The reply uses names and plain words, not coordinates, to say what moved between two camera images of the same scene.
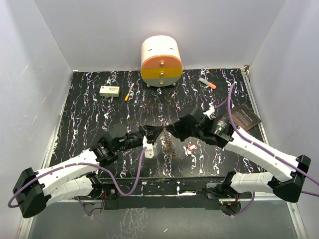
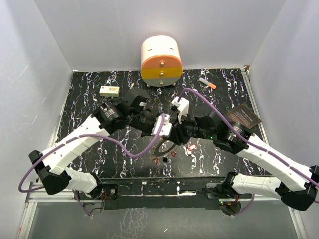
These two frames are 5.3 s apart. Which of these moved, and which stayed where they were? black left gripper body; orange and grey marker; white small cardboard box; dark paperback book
Moved: black left gripper body
Stayed: dark paperback book; orange and grey marker; white small cardboard box
